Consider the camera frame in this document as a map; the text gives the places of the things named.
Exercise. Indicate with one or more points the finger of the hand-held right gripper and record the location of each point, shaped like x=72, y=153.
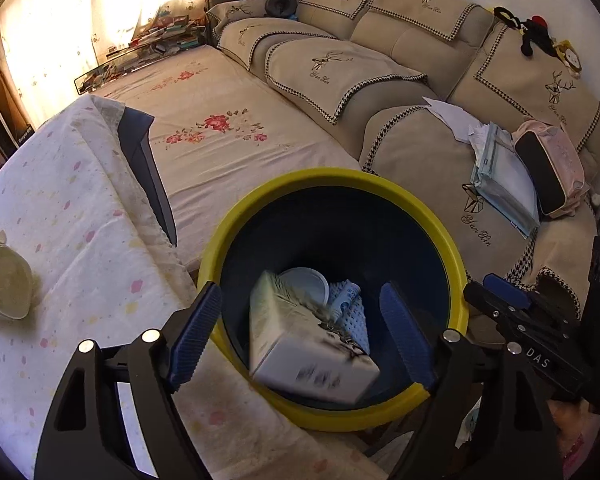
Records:
x=535, y=360
x=505, y=287

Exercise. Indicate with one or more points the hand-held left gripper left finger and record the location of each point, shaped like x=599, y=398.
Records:
x=195, y=335

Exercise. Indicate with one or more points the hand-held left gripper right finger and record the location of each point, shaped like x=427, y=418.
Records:
x=405, y=335

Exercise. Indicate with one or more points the white plastic bag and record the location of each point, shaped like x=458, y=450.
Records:
x=352, y=320

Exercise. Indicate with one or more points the white box with feather print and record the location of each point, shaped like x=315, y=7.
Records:
x=300, y=355

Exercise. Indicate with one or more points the white round lid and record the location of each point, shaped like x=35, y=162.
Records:
x=302, y=287

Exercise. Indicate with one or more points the yellow rimmed dark bin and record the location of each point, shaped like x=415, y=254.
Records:
x=330, y=176

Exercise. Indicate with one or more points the green and white yogurt cup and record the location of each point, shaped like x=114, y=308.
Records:
x=5, y=280

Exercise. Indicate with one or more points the pink floral clothing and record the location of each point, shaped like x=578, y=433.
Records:
x=590, y=440

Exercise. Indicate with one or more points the pink bag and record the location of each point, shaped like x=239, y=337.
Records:
x=550, y=165

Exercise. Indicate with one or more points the white spotted tablecloth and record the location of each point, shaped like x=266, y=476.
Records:
x=70, y=220

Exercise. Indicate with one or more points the floral bed sheet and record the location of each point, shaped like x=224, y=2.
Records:
x=230, y=160

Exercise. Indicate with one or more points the white papers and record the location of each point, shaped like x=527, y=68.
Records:
x=450, y=115

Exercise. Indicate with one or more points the dark blue cloth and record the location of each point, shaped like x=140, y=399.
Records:
x=145, y=160

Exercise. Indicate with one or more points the beige sofa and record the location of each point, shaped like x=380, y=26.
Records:
x=405, y=60

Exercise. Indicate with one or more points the black and yellow monkey plush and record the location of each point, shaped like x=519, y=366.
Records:
x=535, y=35

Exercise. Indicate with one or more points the cluttered glass coffee table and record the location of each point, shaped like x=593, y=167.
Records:
x=145, y=55

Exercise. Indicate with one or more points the cream embroidered curtains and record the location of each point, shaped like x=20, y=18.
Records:
x=55, y=35

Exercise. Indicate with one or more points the grey neck pillow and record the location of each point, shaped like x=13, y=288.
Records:
x=281, y=5

